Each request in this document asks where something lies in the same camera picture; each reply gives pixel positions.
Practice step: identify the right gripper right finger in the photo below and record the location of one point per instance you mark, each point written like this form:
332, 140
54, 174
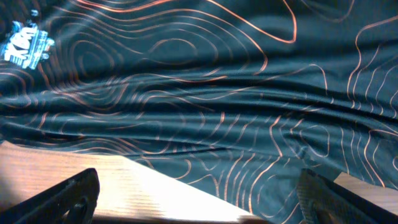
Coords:
323, 201

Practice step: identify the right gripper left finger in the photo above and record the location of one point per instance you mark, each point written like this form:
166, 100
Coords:
72, 201

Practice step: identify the black patterned jersey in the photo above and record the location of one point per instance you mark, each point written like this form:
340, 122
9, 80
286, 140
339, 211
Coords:
232, 97

